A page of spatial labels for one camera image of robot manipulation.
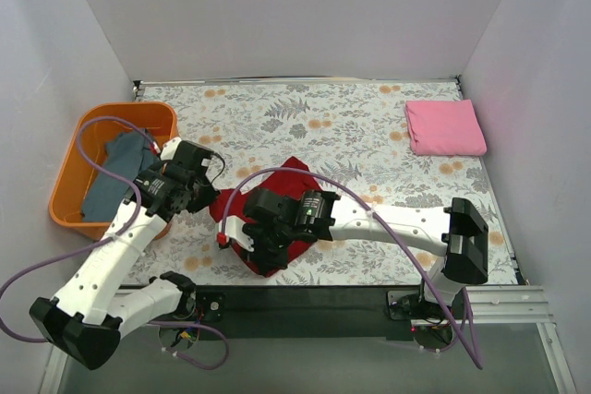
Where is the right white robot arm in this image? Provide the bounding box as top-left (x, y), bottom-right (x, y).
top-left (227, 188), bottom-right (488, 318)

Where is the folded pink t shirt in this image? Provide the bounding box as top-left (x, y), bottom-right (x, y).
top-left (404, 100), bottom-right (488, 157)

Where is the orange plastic tub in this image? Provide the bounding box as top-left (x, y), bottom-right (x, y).
top-left (49, 101), bottom-right (178, 241)

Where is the floral table cloth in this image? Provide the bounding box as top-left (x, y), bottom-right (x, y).
top-left (124, 81), bottom-right (517, 286)

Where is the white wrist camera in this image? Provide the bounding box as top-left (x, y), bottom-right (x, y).
top-left (158, 137), bottom-right (183, 161)
top-left (216, 216), bottom-right (254, 253)

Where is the grey blue t shirt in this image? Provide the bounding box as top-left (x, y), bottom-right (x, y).
top-left (81, 131), bottom-right (158, 222)

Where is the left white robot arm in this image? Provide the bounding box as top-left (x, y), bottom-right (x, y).
top-left (30, 137), bottom-right (219, 370)

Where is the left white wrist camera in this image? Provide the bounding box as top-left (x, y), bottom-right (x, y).
top-left (158, 137), bottom-right (183, 161)

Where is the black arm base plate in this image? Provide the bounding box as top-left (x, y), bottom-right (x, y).
top-left (188, 285), bottom-right (454, 348)

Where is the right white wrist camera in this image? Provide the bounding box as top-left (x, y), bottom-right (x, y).
top-left (216, 216), bottom-right (254, 253)

